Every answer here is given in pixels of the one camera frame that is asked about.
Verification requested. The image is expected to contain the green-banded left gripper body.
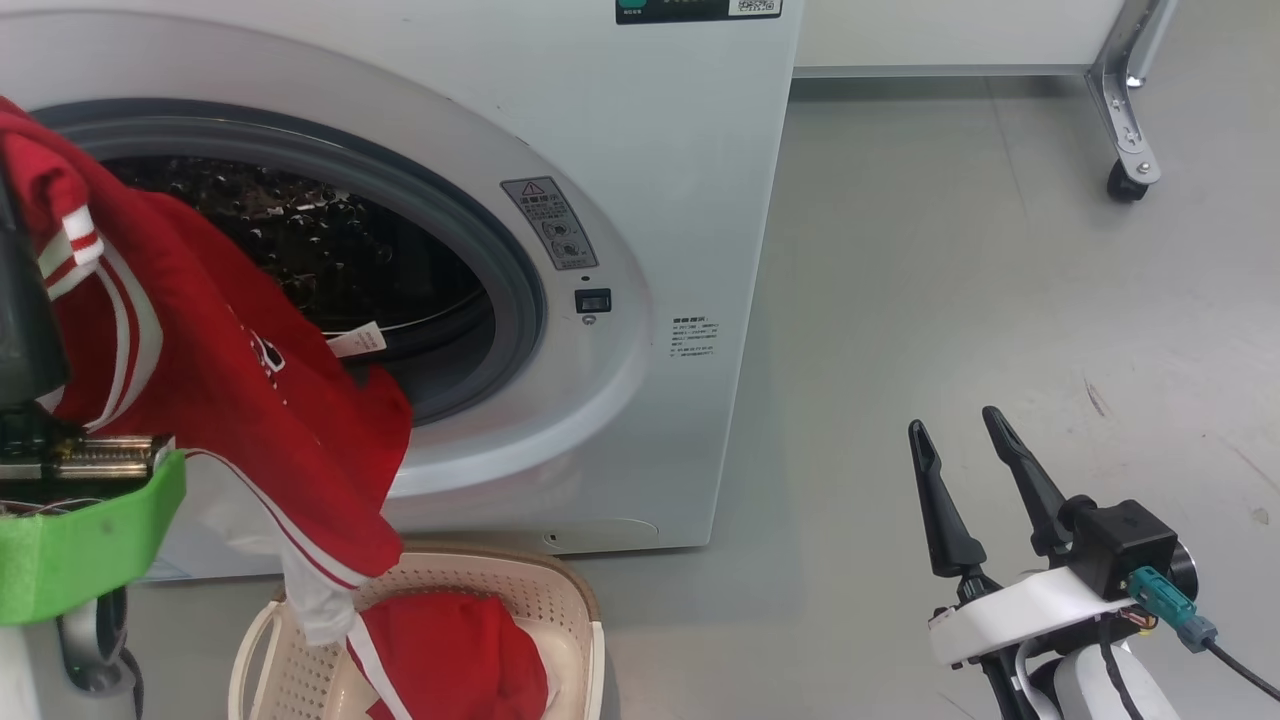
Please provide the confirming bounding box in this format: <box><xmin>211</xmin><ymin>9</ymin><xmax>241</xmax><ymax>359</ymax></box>
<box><xmin>0</xmin><ymin>400</ymin><xmax>189</xmax><ymax>629</ymax></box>

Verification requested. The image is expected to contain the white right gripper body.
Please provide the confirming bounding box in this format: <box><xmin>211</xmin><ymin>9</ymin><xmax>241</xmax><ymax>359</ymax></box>
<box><xmin>927</xmin><ymin>565</ymin><xmax>1137</xmax><ymax>670</ymax></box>

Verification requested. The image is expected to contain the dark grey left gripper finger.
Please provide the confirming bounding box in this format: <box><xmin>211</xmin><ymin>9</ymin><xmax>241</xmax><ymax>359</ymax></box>
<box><xmin>0</xmin><ymin>170</ymin><xmax>72</xmax><ymax>407</ymax></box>

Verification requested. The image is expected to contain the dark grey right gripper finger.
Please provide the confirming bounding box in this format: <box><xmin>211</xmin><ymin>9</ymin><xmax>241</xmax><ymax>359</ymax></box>
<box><xmin>981</xmin><ymin>405</ymin><xmax>1072</xmax><ymax>559</ymax></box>
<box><xmin>907</xmin><ymin>419</ymin><xmax>989</xmax><ymax>580</ymax></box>

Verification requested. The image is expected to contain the red white-striped sports garment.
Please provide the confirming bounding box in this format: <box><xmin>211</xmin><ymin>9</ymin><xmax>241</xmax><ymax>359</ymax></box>
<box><xmin>0</xmin><ymin>95</ymin><xmax>414</xmax><ymax>647</ymax></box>

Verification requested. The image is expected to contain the cream perforated laundry basket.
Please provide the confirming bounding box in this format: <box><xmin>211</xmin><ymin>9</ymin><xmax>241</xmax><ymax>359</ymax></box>
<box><xmin>228</xmin><ymin>543</ymin><xmax>608</xmax><ymax>720</ymax></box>

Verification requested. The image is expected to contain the white front-load washing machine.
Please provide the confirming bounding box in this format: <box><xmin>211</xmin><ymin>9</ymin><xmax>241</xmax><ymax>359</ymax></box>
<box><xmin>0</xmin><ymin>0</ymin><xmax>806</xmax><ymax>583</ymax></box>

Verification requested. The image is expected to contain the grey rubber door gasket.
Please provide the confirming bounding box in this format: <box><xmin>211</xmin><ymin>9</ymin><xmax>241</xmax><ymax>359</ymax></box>
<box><xmin>30</xmin><ymin>98</ymin><xmax>547</xmax><ymax>428</ymax></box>

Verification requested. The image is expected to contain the small printed text label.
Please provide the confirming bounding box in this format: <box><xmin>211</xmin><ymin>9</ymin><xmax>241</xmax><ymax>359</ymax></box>
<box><xmin>671</xmin><ymin>317</ymin><xmax>720</xmax><ymax>360</ymax></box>

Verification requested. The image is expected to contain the perforated steel drum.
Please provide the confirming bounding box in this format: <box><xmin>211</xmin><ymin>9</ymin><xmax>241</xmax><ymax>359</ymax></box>
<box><xmin>100</xmin><ymin>155</ymin><xmax>498</xmax><ymax>373</ymax></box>

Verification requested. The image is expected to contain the black caster wheel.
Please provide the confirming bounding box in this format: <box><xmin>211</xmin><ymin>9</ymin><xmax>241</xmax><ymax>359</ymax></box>
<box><xmin>1106</xmin><ymin>160</ymin><xmax>1152</xmax><ymax>205</ymax></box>

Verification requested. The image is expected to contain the white round filter flap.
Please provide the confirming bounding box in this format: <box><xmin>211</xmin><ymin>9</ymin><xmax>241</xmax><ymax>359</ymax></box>
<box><xmin>543</xmin><ymin>517</ymin><xmax>660</xmax><ymax>550</ymax></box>

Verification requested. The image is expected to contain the grey metal partition leg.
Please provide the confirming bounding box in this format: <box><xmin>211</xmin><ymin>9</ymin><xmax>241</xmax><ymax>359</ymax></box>
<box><xmin>1085</xmin><ymin>0</ymin><xmax>1183</xmax><ymax>187</ymax></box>

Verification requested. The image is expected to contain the white partition panel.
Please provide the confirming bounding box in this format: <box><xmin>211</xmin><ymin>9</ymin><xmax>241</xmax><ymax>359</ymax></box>
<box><xmin>795</xmin><ymin>0</ymin><xmax>1131</xmax><ymax>80</ymax></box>

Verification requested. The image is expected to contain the grey warning sticker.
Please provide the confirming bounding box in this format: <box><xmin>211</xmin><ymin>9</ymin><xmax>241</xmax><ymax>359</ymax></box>
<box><xmin>500</xmin><ymin>176</ymin><xmax>600</xmax><ymax>272</ymax></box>

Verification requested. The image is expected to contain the black and green top label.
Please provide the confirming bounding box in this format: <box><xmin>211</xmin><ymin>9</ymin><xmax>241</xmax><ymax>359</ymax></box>
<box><xmin>615</xmin><ymin>0</ymin><xmax>784</xmax><ymax>26</ymax></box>

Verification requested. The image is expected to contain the teal cable connector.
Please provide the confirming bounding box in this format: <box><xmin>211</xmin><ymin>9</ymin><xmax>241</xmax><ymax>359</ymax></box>
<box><xmin>1127</xmin><ymin>565</ymin><xmax>1220</xmax><ymax>654</ymax></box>

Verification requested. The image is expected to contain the thin black cable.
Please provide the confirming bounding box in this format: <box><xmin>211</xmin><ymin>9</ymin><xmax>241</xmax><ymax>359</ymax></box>
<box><xmin>1203</xmin><ymin>640</ymin><xmax>1280</xmax><ymax>703</ymax></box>

